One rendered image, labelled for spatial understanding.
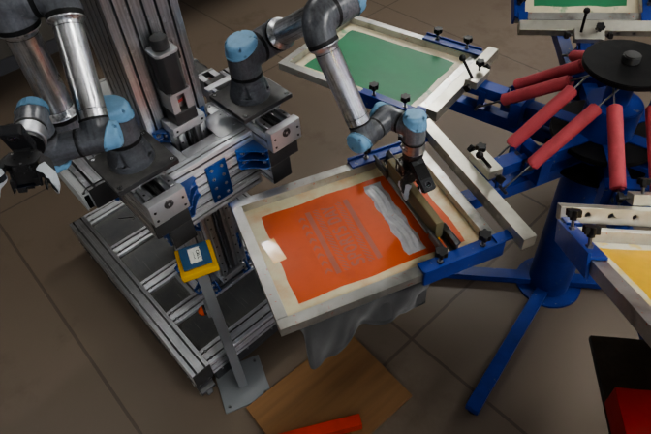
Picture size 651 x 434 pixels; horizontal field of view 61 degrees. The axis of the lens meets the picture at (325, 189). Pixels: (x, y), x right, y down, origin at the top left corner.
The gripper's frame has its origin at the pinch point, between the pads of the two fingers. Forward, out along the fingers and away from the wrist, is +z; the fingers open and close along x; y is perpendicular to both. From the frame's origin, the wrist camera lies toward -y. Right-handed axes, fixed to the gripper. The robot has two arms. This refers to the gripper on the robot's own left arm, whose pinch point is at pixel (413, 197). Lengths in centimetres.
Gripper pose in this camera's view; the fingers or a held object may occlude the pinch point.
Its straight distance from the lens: 198.7
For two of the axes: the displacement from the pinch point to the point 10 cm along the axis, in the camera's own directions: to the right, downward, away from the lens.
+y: -3.8, -6.4, 6.7
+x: -9.2, 3.1, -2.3
